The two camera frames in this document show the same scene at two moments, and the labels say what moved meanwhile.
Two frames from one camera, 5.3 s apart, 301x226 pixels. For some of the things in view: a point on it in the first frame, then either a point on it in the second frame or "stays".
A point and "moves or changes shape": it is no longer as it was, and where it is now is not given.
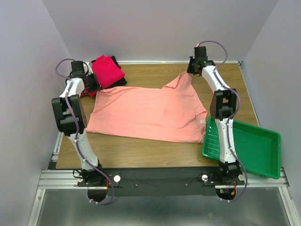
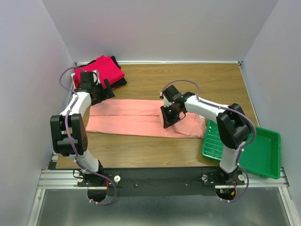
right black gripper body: (190, 67) -> (176, 113)
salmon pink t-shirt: (174, 113) moves or changes shape
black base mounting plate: (125, 181) stays
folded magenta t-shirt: (107, 71) stays
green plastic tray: (258, 150) stays
